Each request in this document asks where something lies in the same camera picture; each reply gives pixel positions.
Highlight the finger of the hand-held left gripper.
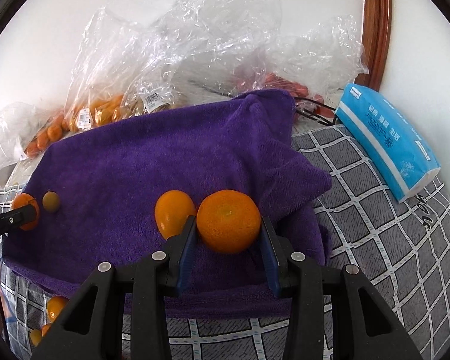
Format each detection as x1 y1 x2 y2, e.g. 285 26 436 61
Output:
0 205 40 238

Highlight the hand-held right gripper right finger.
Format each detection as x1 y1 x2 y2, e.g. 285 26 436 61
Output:
260 215 423 360

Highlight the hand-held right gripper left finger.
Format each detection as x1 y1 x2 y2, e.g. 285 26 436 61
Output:
30 215 197 360

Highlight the yellow-orange oval citrus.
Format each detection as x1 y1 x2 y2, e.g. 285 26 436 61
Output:
155 190 196 241

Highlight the purple towel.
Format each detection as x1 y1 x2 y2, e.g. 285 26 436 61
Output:
2 89 333 319

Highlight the grey checkered blanket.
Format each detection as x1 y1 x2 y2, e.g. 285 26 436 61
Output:
0 122 450 360

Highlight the clear bag of mandarins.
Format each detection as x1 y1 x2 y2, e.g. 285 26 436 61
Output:
0 102 66 169

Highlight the clear bag of kumquats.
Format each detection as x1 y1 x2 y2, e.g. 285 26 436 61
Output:
64 7 143 133

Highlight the blue tissue pack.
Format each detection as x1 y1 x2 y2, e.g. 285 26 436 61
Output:
336 83 441 204

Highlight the clear bag of red tomatoes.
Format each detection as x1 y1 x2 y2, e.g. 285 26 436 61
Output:
233 15 369 111

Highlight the crumpled clear plastic bag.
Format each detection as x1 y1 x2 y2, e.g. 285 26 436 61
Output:
123 0 286 115

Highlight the black cable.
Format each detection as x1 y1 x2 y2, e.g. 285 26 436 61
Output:
293 95 340 126

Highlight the brown wooden door frame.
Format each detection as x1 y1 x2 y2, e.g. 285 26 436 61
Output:
354 0 393 91

